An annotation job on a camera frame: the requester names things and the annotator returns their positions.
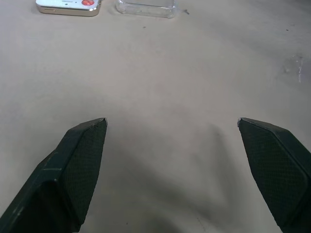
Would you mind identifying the clear plastic phone case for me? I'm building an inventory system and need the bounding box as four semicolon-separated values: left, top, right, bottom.
115;0;176;20

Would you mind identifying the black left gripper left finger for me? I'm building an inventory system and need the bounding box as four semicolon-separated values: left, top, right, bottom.
0;117;108;233

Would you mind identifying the white and gold smartphone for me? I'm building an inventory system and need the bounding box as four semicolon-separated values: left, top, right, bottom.
35;0;103;17

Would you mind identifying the clear tape patch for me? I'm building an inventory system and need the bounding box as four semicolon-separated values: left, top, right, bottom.
282;54;305;84

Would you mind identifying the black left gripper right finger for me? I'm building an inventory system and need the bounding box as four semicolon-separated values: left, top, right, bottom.
237;117;311;233

